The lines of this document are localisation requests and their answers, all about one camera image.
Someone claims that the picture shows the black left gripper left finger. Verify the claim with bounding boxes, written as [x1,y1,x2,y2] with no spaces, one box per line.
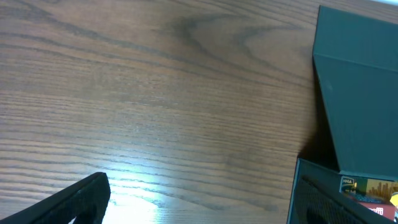
[1,172,111,224]

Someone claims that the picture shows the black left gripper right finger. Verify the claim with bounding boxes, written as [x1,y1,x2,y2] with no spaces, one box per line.
[294,176,394,224]

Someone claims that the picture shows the brown chocolate stick box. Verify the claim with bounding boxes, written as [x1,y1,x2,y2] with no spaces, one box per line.
[366,179,397,202]

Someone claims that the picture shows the red Hello Panda box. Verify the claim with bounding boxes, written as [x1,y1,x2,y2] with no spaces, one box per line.
[343,192,397,223]

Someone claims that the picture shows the yellow Hacks candy bag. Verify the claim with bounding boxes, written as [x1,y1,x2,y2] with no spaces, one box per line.
[390,192,398,208]

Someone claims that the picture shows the dark green box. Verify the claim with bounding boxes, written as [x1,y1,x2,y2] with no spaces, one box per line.
[287,6,397,223]

